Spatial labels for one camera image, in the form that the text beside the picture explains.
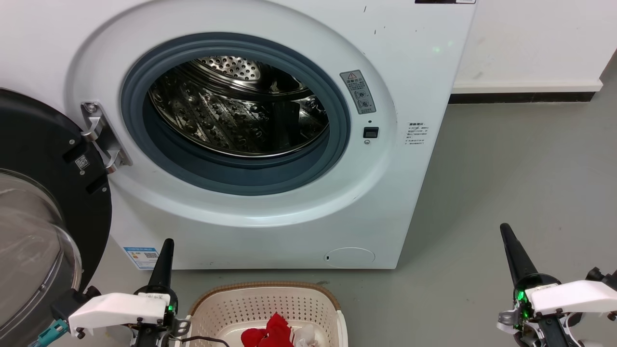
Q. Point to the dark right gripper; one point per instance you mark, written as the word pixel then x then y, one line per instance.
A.
pixel 530 327

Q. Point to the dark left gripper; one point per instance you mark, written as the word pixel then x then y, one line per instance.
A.
pixel 156 337

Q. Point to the red and white garment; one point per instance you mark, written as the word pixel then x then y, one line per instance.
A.
pixel 270 335

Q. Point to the white grey cloth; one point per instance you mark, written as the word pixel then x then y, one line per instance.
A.
pixel 306 337

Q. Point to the cream plastic laundry basket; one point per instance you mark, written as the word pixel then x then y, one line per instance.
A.
pixel 260 306

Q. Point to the stainless steel washing machine drum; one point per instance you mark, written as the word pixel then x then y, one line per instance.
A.
pixel 226 115

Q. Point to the black round washer door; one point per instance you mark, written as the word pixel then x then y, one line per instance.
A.
pixel 33 135

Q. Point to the blue energy label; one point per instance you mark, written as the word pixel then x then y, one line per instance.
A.
pixel 140 257

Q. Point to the grey rubber door gasket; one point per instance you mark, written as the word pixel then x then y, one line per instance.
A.
pixel 236 178

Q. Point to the white front-load washing machine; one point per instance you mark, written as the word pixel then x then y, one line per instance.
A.
pixel 414 202

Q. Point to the teal plastic connector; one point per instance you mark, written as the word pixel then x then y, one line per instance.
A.
pixel 48 333

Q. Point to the clear glass door bowl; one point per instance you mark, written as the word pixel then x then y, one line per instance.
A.
pixel 29 246

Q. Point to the white QR code sticker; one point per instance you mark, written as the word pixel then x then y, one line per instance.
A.
pixel 82 162

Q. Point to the silver metal door hinge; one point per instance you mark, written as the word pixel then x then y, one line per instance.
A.
pixel 102 135

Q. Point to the white text label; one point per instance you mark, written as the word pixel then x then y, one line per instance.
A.
pixel 416 133

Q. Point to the white and black baseboard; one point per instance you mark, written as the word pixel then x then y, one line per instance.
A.
pixel 525 94

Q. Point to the round white filter cover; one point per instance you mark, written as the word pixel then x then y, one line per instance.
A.
pixel 349 258

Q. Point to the black door latch socket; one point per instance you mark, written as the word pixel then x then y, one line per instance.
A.
pixel 370 132

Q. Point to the grey warning sticker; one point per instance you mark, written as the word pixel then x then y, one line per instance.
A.
pixel 358 92

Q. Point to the black display strip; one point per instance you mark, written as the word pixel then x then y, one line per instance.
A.
pixel 446 1

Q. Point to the white right wrist camera cover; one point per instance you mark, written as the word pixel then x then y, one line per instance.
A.
pixel 573 296

